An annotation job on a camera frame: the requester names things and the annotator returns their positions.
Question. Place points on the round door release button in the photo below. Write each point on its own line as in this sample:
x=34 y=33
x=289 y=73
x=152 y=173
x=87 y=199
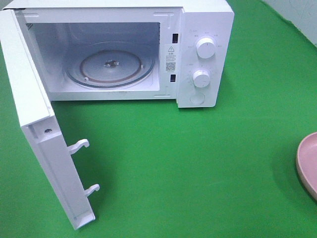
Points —
x=197 y=98

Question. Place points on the white microwave door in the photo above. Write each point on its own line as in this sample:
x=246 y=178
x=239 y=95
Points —
x=39 y=124

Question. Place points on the pink round plate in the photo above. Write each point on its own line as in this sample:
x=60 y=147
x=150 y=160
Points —
x=306 y=163

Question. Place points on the green table cloth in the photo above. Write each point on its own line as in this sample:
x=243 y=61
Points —
x=165 y=172

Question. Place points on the lower white dial knob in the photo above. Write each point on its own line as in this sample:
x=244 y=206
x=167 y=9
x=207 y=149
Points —
x=201 y=78

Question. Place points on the white dial knob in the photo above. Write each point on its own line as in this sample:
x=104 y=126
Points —
x=201 y=78
x=205 y=47

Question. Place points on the white microwave oven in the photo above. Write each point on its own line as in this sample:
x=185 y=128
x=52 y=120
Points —
x=57 y=26

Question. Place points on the glass turntable plate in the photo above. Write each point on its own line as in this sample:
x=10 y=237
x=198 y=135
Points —
x=108 y=65

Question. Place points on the upper white dial knob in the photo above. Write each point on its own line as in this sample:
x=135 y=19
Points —
x=205 y=47

